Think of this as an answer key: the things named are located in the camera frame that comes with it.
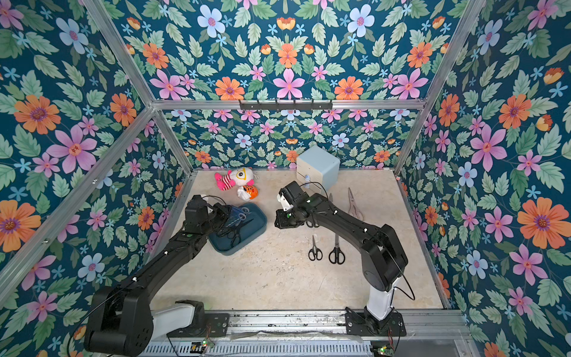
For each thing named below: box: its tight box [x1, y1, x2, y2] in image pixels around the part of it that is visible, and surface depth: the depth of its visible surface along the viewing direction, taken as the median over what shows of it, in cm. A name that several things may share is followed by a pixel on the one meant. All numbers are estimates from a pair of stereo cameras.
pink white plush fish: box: [214, 167, 259, 192], surface depth 110 cm
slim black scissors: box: [307, 235, 323, 262], surface depth 92 cm
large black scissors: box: [328, 233, 346, 265], surface depth 92 cm
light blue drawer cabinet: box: [295, 145, 341, 195], surface depth 106 cm
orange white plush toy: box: [236, 185, 259, 202], surface depth 107 cm
